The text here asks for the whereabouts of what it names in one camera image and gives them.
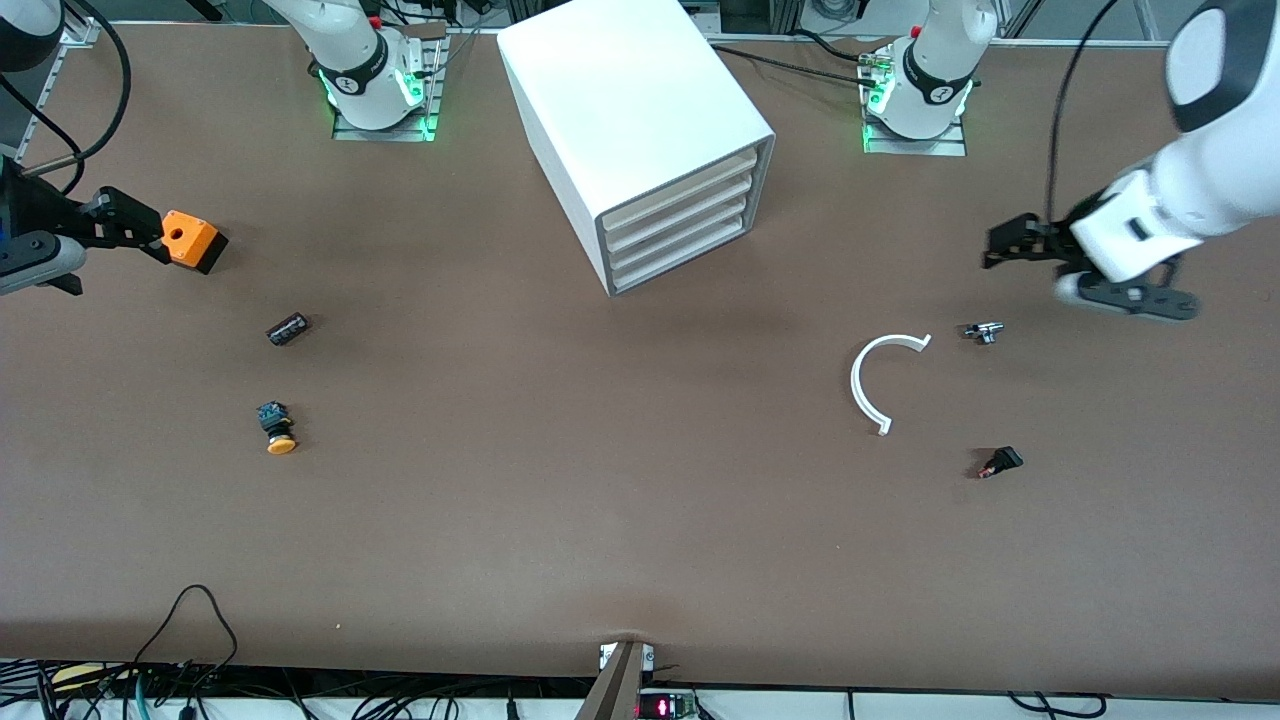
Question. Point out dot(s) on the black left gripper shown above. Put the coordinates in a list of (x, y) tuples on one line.
[(1052, 242)]

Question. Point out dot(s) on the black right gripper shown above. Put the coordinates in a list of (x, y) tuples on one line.
[(40, 213)]

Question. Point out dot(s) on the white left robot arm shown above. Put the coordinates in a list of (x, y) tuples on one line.
[(1220, 170)]

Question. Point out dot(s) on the yellow push button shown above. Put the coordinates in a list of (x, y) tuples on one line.
[(280, 443)]

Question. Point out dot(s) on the beige fronted cabinet drawer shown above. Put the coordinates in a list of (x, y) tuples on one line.
[(690, 187)]

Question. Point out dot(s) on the small silver metal part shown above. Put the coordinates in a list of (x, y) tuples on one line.
[(985, 331)]

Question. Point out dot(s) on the small black cylinder component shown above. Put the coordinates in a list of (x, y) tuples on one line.
[(288, 329)]

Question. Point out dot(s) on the white curved plastic arc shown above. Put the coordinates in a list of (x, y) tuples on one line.
[(856, 385)]

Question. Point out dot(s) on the device with red display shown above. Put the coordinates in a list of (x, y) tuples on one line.
[(665, 708)]

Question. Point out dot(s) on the orange button enclosure box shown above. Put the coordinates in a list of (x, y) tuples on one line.
[(195, 246)]

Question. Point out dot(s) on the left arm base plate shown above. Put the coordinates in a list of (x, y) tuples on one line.
[(915, 146)]

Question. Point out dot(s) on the aluminium frame profile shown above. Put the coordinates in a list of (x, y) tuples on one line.
[(50, 100)]

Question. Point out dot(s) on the small black switch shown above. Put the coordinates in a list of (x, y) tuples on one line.
[(1005, 460)]

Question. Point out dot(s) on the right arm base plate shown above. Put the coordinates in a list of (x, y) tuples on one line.
[(438, 80)]

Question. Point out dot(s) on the white metal bracket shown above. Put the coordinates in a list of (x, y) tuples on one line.
[(604, 655)]

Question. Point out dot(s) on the brown wooden post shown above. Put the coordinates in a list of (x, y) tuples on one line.
[(615, 690)]

